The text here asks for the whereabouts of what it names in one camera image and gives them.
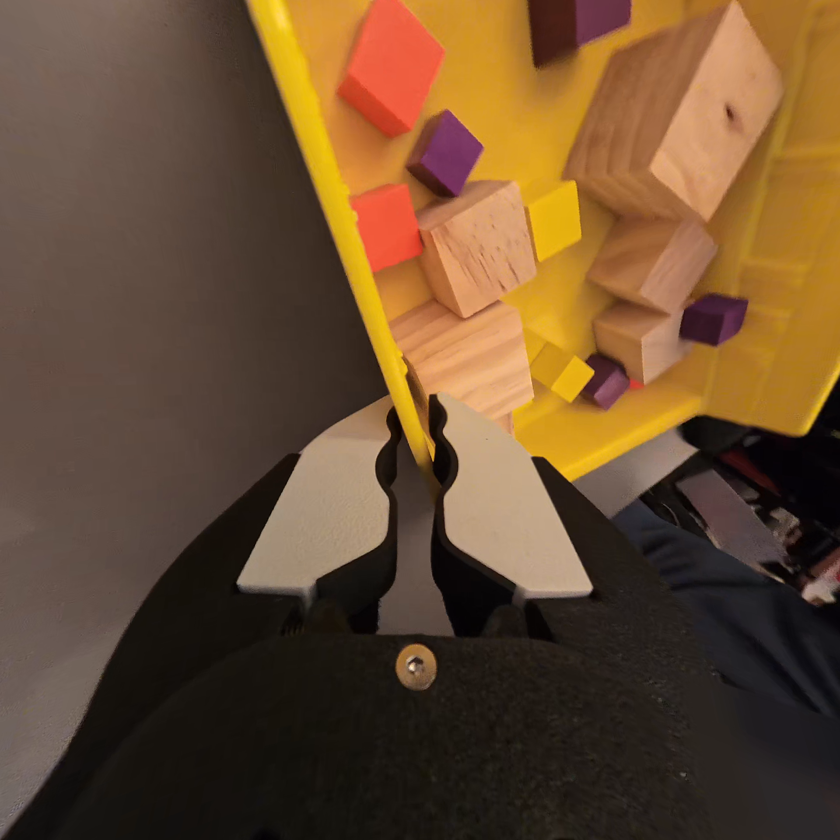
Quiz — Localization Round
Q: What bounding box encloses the yellow plastic box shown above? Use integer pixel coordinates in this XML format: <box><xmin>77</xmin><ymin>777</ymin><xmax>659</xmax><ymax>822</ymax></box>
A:
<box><xmin>244</xmin><ymin>0</ymin><xmax>840</xmax><ymax>483</ymax></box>

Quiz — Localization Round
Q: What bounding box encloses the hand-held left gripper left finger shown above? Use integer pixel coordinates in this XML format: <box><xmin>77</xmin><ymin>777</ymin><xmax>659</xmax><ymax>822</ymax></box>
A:
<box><xmin>236</xmin><ymin>406</ymin><xmax>399</xmax><ymax>631</ymax></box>

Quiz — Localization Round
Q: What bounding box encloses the pile of coloured wooden cubes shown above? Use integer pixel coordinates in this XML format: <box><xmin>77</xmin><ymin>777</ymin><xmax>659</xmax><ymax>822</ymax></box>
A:
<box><xmin>338</xmin><ymin>0</ymin><xmax>785</xmax><ymax>434</ymax></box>

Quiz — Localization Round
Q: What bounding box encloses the person's dark trouser leg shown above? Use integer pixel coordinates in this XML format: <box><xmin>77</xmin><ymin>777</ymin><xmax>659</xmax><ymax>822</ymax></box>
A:
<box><xmin>613</xmin><ymin>499</ymin><xmax>840</xmax><ymax>723</ymax></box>

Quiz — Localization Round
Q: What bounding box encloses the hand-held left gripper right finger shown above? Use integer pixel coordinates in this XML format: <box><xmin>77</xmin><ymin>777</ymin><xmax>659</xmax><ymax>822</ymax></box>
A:
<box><xmin>428</xmin><ymin>392</ymin><xmax>595</xmax><ymax>632</ymax></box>

